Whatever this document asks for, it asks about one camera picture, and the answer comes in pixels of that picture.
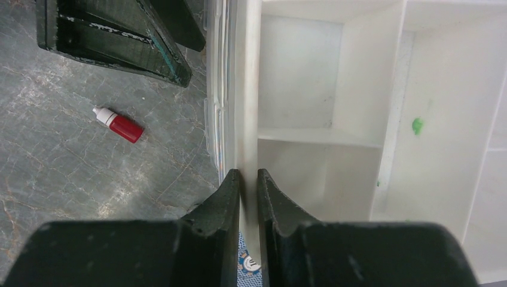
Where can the black open carrying case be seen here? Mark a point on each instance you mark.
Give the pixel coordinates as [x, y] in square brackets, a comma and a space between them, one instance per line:
[248, 271]

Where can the white plastic drawer unit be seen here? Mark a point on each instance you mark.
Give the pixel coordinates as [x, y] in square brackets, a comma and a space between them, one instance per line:
[366, 111]

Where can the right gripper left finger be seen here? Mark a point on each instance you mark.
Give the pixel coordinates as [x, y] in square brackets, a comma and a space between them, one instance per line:
[198, 249]

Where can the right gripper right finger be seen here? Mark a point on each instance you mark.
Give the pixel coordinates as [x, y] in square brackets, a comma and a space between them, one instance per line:
[299, 250]

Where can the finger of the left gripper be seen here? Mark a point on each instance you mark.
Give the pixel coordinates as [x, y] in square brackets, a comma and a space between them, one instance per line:
[177, 20]
[120, 35]

